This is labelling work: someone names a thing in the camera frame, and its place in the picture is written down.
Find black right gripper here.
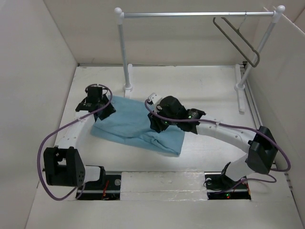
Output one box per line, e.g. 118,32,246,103
147,104,178,133

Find light blue trousers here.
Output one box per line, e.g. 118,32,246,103
91,96,184,157

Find grey clothes hanger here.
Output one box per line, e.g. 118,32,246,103
212,10,260,68

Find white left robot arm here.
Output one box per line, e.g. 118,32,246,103
43,84,116,189

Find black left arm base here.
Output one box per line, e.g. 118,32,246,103
75,172,122,201

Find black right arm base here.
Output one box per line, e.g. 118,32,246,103
203,162,251,200

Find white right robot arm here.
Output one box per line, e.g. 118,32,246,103
144,94,278,188

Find white clothes rack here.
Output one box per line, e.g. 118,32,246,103
114,5,285,113

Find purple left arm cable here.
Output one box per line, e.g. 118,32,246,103
36,83,114,200

